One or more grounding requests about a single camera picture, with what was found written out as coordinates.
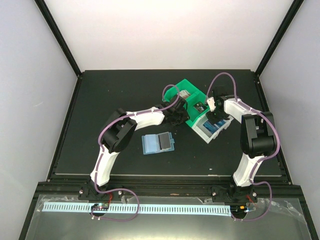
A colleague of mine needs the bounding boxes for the blue leather card holder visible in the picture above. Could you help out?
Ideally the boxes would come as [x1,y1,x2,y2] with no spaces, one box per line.
[141,132,175,155]

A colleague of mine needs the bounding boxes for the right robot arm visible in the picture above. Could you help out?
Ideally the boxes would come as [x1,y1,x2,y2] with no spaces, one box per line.
[206,87,278,202]

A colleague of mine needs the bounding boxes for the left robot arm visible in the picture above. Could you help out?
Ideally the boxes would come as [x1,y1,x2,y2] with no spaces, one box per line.
[89,94,190,200]

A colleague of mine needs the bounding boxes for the blue card stack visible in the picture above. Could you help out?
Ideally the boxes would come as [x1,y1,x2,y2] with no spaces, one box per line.
[203,120,226,134]

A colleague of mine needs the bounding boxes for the black card in bin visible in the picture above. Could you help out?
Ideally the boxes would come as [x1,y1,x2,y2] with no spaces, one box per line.
[193,102,207,113]

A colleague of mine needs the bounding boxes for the red white card stack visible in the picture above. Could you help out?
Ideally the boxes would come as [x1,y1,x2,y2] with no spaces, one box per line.
[179,89,191,100]

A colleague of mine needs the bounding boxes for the white plastic bin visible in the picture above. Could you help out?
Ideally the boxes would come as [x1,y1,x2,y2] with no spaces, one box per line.
[191,115,234,144]

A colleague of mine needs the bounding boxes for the green plastic bin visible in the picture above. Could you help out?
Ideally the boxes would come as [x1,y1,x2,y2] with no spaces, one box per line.
[161,79,209,128]

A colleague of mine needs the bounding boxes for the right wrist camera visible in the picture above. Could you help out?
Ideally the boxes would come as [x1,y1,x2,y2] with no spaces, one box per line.
[206,97,216,112]

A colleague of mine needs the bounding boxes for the white slotted cable duct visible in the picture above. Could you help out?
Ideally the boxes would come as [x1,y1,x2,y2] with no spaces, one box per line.
[42,202,232,217]

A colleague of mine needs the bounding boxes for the black aluminium frame rail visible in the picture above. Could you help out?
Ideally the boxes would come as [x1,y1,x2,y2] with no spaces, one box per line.
[35,175,303,202]

